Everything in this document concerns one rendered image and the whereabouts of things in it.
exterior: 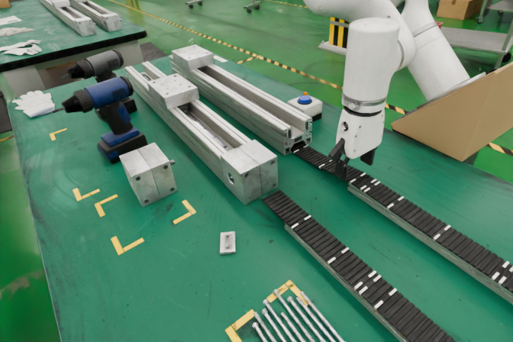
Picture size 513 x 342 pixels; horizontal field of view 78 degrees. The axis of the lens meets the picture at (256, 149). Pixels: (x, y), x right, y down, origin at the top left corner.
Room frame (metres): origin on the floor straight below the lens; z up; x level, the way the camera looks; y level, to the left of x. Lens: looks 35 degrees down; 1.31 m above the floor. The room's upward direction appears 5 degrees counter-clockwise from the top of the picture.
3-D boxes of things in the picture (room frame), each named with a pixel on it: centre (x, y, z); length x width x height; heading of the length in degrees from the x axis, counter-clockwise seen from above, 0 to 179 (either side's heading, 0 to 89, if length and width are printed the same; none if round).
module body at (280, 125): (1.07, 0.09, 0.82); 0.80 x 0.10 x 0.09; 32
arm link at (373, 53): (0.57, -0.22, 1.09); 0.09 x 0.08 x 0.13; 125
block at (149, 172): (0.62, 0.26, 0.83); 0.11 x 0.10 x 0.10; 122
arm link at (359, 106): (0.56, -0.22, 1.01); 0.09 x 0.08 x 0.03; 122
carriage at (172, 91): (0.97, 0.26, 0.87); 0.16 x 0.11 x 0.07; 32
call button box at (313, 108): (0.90, -0.16, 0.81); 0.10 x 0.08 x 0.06; 122
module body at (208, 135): (0.97, 0.26, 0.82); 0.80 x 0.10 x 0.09; 32
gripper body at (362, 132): (0.56, -0.22, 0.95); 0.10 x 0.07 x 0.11; 122
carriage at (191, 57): (1.28, 0.23, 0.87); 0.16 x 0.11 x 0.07; 32
